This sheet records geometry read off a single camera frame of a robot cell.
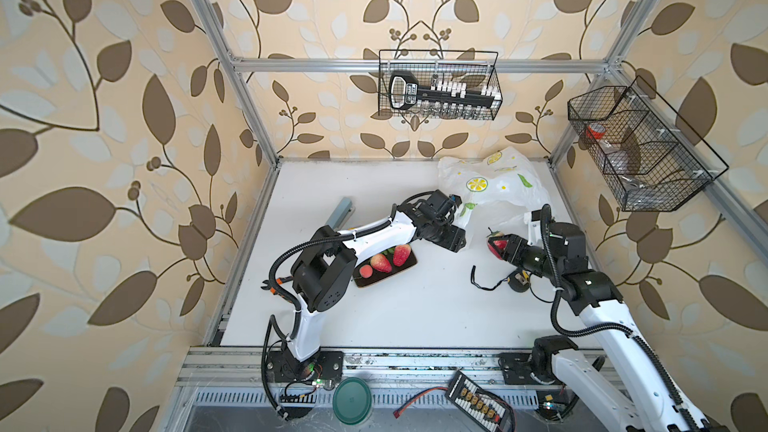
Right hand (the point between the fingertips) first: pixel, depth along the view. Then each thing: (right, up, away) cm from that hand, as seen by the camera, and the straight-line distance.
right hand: (497, 246), depth 76 cm
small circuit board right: (+11, -37, -6) cm, 39 cm away
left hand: (-7, +1, +9) cm, 11 cm away
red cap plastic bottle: (+34, +23, +3) cm, 42 cm away
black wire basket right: (+37, +22, -4) cm, 43 cm away
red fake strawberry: (-25, -5, +15) cm, 29 cm away
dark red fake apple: (0, +1, -3) cm, 3 cm away
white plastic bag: (+3, +14, +11) cm, 18 cm away
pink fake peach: (-35, -10, +12) cm, 38 cm away
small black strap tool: (+10, -12, +10) cm, 19 cm away
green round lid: (-35, -30, -14) cm, 48 cm away
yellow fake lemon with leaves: (-28, -4, +17) cm, 33 cm away
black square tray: (-32, -11, +13) cm, 36 cm away
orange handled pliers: (-64, -14, +10) cm, 66 cm away
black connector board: (-7, -35, -8) cm, 37 cm away
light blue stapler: (-45, +6, +23) cm, 51 cm away
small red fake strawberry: (-31, -7, +11) cm, 34 cm away
